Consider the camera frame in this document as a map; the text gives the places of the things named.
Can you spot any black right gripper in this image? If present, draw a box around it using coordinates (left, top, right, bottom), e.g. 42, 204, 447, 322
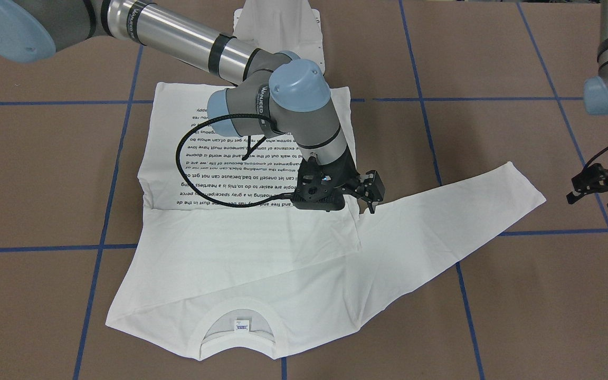
342, 170, 386, 214

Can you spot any white long-sleeve printed shirt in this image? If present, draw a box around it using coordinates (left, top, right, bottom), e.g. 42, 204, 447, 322
106, 82, 545, 360

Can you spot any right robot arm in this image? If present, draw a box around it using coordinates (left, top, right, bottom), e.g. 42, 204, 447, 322
0, 1, 385, 213

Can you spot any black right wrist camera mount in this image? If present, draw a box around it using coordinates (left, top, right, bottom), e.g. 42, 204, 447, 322
290, 156, 345, 212

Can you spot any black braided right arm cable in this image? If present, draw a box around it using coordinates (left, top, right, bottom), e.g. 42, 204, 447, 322
175, 113, 305, 208

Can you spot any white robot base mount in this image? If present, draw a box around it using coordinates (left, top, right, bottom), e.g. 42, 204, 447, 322
233, 1, 326, 72

